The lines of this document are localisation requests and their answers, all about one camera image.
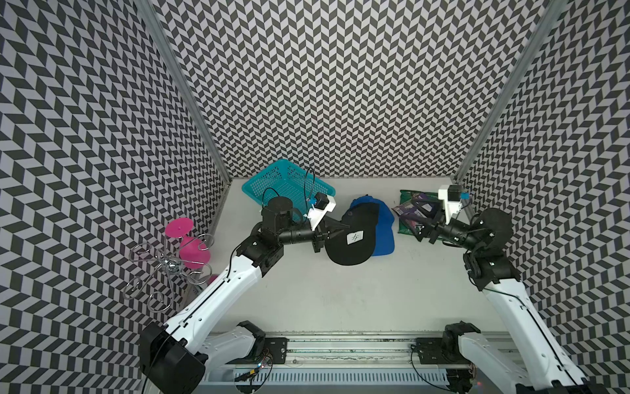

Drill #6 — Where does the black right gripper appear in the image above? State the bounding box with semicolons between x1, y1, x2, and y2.
399;198;482;251

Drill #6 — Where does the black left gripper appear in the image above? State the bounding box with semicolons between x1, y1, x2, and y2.
277;217;348;253

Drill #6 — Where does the black cap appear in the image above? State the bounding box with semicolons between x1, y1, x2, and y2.
325;203;379;266

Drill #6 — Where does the blue baseball cap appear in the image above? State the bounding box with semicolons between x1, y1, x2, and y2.
350;195;395;257

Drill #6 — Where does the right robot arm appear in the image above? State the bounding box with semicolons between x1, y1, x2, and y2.
397;199;607;393

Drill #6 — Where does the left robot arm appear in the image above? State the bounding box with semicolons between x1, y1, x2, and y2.
139;192;347;393

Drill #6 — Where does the purple snack bag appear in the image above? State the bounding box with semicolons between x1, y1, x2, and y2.
392;192;436;216

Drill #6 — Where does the green crisp bag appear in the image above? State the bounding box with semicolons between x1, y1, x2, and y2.
392;190;438;236

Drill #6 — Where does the teal plastic basket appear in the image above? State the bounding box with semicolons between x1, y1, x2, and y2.
242;159;336;223

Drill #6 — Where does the pink plastic wine glass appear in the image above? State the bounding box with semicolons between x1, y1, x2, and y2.
165;218;213;270

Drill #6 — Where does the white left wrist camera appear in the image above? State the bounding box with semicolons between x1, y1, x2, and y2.
307;192;336;231

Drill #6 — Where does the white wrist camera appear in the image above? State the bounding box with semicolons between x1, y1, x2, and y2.
307;192;336;231
437;184;470;224

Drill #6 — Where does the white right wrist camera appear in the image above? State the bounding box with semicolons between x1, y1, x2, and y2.
437;184;470;224

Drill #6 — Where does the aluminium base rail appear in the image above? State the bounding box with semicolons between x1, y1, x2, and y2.
147;332;562;394

